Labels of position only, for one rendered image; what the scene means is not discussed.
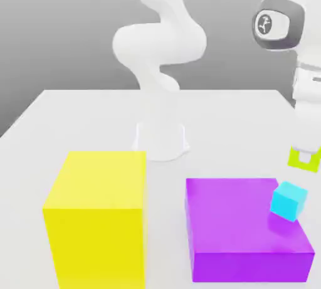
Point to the small cyan cube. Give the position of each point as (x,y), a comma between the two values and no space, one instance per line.
(286,203)

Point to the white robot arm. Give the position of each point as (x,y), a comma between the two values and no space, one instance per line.
(160,43)

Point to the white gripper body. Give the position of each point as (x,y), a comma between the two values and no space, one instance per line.
(307,118)

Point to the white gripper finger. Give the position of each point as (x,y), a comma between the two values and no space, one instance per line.
(304,157)

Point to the small lime green cube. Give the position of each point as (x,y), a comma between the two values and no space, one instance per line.
(292,159)

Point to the large purple box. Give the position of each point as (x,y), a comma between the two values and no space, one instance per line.
(233,218)

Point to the large yellow box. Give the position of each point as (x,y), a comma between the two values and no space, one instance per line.
(97,218)

